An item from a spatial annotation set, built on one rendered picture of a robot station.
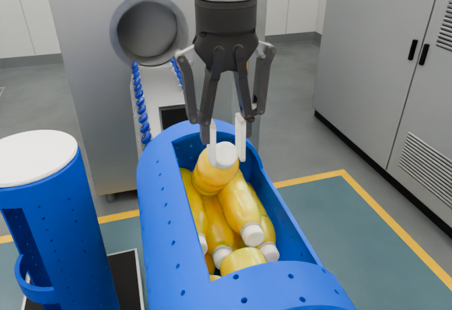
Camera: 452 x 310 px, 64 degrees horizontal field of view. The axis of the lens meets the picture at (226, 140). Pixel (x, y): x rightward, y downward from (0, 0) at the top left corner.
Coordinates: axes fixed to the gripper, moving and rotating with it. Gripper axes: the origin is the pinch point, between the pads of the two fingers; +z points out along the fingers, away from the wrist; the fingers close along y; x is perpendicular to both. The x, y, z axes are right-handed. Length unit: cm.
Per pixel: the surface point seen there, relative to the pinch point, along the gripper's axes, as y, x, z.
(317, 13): -272, -453, 91
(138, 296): 23, -65, 117
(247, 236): -3.7, 1.2, 19.9
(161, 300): 12.6, 12.9, 15.3
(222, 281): 5.2, 16.6, 9.3
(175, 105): -1, -63, 24
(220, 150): 0.7, -0.4, 2.0
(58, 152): 35, -51, 28
